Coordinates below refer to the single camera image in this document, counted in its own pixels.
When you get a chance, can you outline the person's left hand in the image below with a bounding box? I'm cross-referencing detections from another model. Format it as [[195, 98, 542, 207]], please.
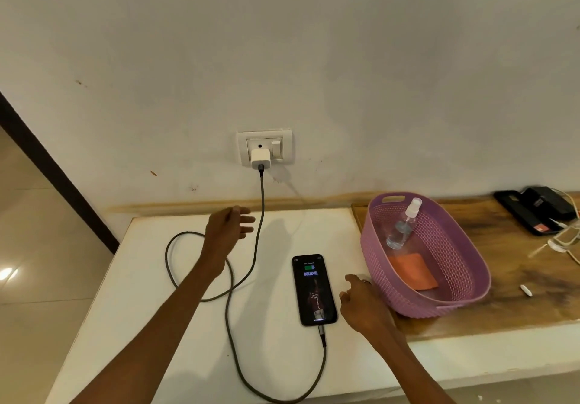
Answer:
[[199, 205, 257, 280]]

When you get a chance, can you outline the person's right hand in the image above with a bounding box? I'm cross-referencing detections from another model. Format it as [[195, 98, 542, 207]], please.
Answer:
[[339, 274, 399, 339]]

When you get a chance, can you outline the grey charging cable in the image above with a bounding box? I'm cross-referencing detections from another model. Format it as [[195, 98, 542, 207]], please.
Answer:
[[164, 163, 328, 404]]

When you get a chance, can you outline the black smartphone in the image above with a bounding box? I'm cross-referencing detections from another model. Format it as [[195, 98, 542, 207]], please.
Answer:
[[291, 254, 339, 328]]

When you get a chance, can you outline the orange cleaning cloth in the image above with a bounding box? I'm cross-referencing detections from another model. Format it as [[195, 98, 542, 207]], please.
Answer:
[[388, 254, 439, 292]]

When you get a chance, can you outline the clear spray bottle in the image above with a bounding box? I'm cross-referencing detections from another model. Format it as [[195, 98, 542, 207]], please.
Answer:
[[385, 197, 423, 251]]

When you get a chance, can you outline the white charger adapter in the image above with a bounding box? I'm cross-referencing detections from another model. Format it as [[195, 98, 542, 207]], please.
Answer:
[[250, 147, 272, 170]]

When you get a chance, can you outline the person's left forearm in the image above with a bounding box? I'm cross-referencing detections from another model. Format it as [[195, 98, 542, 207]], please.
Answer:
[[70, 263, 225, 404]]

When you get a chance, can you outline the person's right forearm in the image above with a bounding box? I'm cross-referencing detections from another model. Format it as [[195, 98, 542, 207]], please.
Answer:
[[373, 324, 456, 404]]

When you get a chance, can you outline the purple plastic basket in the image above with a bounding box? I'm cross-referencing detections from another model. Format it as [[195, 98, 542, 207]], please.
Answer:
[[360, 192, 492, 319]]

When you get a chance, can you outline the brown wooden board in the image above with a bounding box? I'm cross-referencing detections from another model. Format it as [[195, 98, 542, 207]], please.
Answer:
[[351, 193, 580, 341]]

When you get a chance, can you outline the black power adapter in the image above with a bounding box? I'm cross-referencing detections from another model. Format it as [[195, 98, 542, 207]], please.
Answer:
[[520, 185, 576, 221]]

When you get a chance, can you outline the white wall socket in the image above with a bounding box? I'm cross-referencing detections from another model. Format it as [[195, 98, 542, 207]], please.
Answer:
[[236, 128, 294, 168]]

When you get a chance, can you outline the dark door frame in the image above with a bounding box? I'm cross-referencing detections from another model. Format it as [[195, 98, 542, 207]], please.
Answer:
[[0, 92, 120, 255]]

